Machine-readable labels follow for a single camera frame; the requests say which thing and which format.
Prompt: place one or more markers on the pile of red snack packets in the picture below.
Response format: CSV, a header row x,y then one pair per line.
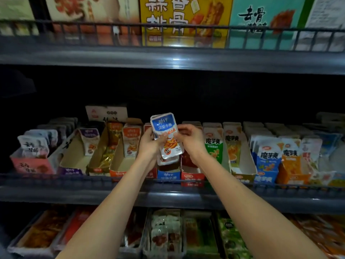
x,y
78,223

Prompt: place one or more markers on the person's right forearm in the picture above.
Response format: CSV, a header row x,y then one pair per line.
x,y
253,213

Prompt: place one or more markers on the person's left forearm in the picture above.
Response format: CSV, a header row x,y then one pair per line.
x,y
113,213

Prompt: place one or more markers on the person's left hand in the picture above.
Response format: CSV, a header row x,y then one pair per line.
x,y
151,145

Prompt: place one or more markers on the dark orange snack packs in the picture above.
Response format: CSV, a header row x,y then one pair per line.
x,y
46,229

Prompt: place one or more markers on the person's right hand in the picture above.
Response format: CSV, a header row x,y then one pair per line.
x,y
193,141

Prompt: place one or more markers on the pile of orange yellow packets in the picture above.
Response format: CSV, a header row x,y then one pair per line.
x,y
318,234

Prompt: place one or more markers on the pink white display carton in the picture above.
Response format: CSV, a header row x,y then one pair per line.
x,y
32,164

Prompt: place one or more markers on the handful of white blue-top packets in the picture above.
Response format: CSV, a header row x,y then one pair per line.
x,y
164,124

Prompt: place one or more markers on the orange yellow printed carton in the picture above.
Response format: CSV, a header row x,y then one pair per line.
x,y
183,13

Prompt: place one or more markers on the white label carton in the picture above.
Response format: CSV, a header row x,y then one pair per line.
x,y
329,16

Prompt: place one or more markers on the clear plastic tray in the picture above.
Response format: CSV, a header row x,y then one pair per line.
x,y
16,246
123,249
60,245
146,250

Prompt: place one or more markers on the row of snack display cartons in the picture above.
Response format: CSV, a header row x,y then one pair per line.
x,y
269,153

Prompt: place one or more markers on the green printed carton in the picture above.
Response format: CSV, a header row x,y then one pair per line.
x,y
269,16

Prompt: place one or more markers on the green orange display carton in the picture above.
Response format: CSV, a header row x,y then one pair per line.
x,y
199,234

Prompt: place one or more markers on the yellow label dark carton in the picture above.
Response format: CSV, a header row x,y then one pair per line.
x,y
16,10

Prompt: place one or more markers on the grey metal store shelf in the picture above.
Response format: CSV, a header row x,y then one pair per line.
x,y
161,59

